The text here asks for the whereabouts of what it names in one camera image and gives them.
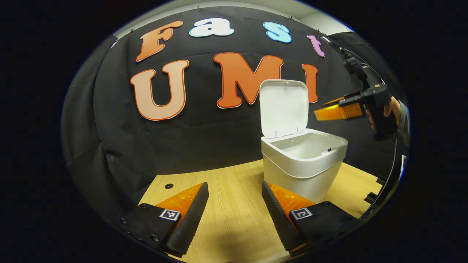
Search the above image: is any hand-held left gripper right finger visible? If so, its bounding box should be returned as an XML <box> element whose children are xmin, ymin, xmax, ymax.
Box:
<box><xmin>261</xmin><ymin>181</ymin><xmax>354</xmax><ymax>257</ymax></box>

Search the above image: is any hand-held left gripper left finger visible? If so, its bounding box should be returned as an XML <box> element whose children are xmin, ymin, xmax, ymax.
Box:
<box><xmin>119</xmin><ymin>182</ymin><xmax>210</xmax><ymax>258</ymax></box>

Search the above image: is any white desktop garbage bin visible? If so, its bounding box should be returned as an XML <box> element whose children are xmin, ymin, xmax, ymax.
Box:
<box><xmin>258</xmin><ymin>79</ymin><xmax>349</xmax><ymax>204</ymax></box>

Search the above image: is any wooden desktop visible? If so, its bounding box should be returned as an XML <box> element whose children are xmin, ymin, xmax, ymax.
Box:
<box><xmin>138</xmin><ymin>159</ymin><xmax>384</xmax><ymax>263</ymax></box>

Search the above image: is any black backdrop cloth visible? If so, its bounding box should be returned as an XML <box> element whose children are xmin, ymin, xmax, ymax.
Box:
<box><xmin>61</xmin><ymin>5</ymin><xmax>407</xmax><ymax>223</ymax></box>

